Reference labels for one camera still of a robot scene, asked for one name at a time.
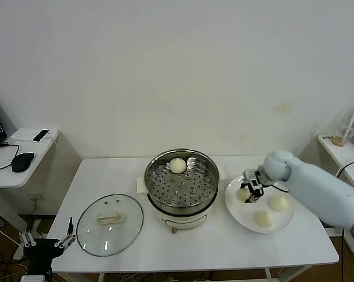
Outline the black laptop cable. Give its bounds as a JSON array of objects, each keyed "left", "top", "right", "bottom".
[{"left": 0, "top": 142, "right": 21, "bottom": 175}]

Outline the thin black hanging cable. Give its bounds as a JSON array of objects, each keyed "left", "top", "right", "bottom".
[{"left": 340, "top": 228, "right": 346, "bottom": 282}]

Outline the clear plastic drink cup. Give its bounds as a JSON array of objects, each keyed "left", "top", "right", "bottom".
[{"left": 331, "top": 121, "right": 354, "bottom": 147}]

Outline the perforated steel steamer basket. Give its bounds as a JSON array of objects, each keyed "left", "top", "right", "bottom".
[{"left": 143, "top": 149, "right": 221, "bottom": 215}]

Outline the black cable with inline adapter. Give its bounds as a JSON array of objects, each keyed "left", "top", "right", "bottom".
[{"left": 335, "top": 157, "right": 354, "bottom": 179}]

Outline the small white black device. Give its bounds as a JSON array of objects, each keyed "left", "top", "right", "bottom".
[{"left": 32, "top": 129, "right": 52, "bottom": 144}]

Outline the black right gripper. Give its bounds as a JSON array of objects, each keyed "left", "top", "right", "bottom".
[{"left": 240, "top": 167, "right": 267, "bottom": 204}]

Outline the white side table with cup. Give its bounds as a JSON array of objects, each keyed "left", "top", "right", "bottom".
[{"left": 316, "top": 133, "right": 354, "bottom": 254}]

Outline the black computer mouse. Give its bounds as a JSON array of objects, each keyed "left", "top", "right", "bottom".
[{"left": 11, "top": 152, "right": 36, "bottom": 173}]

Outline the white steamed baozi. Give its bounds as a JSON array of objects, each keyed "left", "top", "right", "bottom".
[
  {"left": 168, "top": 157, "right": 187, "bottom": 173},
  {"left": 235, "top": 187, "right": 251, "bottom": 203},
  {"left": 267, "top": 195, "right": 289, "bottom": 213},
  {"left": 252, "top": 210, "right": 275, "bottom": 230}
]

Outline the glass lid with cream handle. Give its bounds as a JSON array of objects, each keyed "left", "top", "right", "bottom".
[{"left": 76, "top": 193, "right": 144, "bottom": 257}]

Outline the white round plate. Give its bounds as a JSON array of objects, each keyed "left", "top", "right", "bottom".
[{"left": 224, "top": 174, "right": 295, "bottom": 235}]

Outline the white side table with laptop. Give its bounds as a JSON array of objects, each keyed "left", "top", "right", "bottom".
[{"left": 0, "top": 127, "right": 60, "bottom": 261}]

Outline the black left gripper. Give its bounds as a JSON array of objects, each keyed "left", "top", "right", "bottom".
[{"left": 18, "top": 216, "right": 77, "bottom": 276}]

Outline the flat white box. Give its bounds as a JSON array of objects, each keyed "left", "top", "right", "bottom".
[{"left": 9, "top": 127, "right": 53, "bottom": 144}]

